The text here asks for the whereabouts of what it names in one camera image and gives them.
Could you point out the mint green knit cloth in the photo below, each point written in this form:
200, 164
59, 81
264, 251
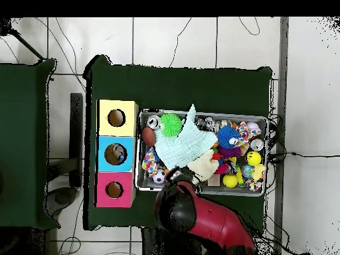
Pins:
183, 148

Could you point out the plain wooden cube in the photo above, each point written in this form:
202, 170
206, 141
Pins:
213, 182

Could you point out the dark green tablecloth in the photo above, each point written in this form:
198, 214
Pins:
186, 87
26, 132

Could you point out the plain silver can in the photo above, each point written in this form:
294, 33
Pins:
153, 122

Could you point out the wooden box with three holes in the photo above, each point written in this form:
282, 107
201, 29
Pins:
127, 127

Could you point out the black printed can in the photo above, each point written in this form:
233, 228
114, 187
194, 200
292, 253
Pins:
204, 124

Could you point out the shallow clear mesh bin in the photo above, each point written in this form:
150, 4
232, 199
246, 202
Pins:
239, 191

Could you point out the cream knit cloth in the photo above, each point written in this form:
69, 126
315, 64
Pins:
204, 164

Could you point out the small black white soccer ball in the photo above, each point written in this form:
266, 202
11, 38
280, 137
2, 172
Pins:
159, 176

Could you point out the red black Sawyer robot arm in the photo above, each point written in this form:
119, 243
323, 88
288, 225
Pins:
217, 223

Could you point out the green spiky rubber ball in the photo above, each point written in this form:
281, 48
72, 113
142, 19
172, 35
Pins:
170, 124

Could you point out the black tripod pole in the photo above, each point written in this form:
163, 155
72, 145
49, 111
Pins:
5, 28

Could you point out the small brown football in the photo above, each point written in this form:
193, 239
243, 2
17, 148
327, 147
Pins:
148, 136

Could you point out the black upright panel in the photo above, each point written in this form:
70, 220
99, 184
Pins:
76, 132

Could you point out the colourful dotted cloth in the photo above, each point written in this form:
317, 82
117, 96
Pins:
148, 162

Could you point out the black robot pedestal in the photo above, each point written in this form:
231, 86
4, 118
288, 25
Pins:
151, 244

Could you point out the blue spiky rubber ball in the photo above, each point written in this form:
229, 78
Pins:
227, 136

